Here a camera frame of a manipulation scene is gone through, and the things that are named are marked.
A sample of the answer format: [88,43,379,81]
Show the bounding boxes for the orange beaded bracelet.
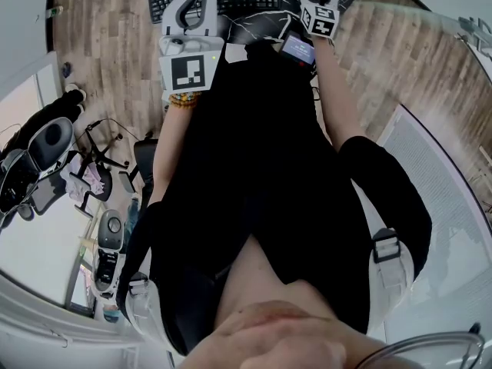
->
[168,90,203,109]

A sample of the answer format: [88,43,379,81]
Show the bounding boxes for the pink and white clothes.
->
[61,163,105,203]

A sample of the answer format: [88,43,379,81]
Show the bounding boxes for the person's right forearm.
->
[313,36,366,153]

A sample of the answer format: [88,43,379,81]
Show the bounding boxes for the clear-rimmed glasses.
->
[353,323,485,369]

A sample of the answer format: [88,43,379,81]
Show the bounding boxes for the grey metal bracket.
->
[459,15,492,53]

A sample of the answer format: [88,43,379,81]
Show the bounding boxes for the black padded headset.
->
[28,117,74,171]

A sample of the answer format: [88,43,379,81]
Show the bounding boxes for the person's face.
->
[178,236,424,369]

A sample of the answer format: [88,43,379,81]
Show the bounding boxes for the black mesh office chair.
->
[132,138,161,207]

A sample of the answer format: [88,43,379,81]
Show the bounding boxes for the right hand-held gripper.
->
[294,0,341,40]

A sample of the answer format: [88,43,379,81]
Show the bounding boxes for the small black screen device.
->
[278,31,317,67]

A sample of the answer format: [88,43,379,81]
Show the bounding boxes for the black swivel chair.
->
[28,119,131,218]

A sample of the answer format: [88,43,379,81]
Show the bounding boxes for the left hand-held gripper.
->
[159,0,225,94]

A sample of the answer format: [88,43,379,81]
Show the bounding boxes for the person's left forearm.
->
[148,90,203,207]

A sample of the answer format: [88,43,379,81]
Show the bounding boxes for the person's black clothing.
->
[115,42,434,355]

